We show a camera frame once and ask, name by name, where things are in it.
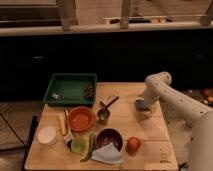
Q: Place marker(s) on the white round container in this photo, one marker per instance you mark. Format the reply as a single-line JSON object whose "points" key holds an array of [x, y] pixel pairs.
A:
{"points": [[47, 135]]}

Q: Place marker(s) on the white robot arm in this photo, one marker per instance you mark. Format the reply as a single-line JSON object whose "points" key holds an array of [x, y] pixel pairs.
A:
{"points": [[200, 117]]}

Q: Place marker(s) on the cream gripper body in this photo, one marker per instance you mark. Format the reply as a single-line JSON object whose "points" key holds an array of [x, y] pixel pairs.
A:
{"points": [[152, 108]]}

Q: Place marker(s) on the green cucumber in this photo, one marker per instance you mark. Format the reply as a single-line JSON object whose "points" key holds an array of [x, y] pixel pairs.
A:
{"points": [[92, 138]]}

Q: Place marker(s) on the white spatula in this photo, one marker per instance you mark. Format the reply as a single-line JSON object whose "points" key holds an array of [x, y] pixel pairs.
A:
{"points": [[69, 135]]}

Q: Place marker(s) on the metal cup with handle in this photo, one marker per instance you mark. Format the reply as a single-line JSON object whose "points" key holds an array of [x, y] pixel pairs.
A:
{"points": [[104, 113]]}

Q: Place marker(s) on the grey cloth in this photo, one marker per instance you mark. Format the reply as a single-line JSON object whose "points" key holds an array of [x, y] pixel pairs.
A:
{"points": [[108, 154]]}

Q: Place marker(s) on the small wooden block brush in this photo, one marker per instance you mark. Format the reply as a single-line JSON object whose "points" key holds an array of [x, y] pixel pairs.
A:
{"points": [[107, 100]]}

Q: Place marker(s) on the bunch of dark grapes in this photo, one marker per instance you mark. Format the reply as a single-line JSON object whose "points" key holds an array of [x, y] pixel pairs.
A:
{"points": [[89, 91]]}

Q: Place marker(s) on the dark purple bowl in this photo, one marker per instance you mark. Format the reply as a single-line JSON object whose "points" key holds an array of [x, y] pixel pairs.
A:
{"points": [[107, 136]]}

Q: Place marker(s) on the metal fork in tray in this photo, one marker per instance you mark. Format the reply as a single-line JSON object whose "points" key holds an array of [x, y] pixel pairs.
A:
{"points": [[59, 97]]}

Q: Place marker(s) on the green cup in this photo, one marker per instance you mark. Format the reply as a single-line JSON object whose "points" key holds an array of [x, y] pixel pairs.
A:
{"points": [[78, 144]]}

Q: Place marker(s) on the orange bowl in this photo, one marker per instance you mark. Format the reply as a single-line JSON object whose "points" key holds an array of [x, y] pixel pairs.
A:
{"points": [[80, 119]]}

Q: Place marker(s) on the black table leg stand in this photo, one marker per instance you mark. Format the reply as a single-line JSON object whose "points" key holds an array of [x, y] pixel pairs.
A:
{"points": [[34, 124]]}

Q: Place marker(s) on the blue sponge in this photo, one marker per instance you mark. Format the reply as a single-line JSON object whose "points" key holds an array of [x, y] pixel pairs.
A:
{"points": [[140, 105]]}

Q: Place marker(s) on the yellow corn cob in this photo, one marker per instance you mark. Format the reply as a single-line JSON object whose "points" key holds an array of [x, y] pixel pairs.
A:
{"points": [[62, 121]]}

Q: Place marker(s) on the green plastic tray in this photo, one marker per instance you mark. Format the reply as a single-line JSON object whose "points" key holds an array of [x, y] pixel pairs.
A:
{"points": [[70, 85]]}

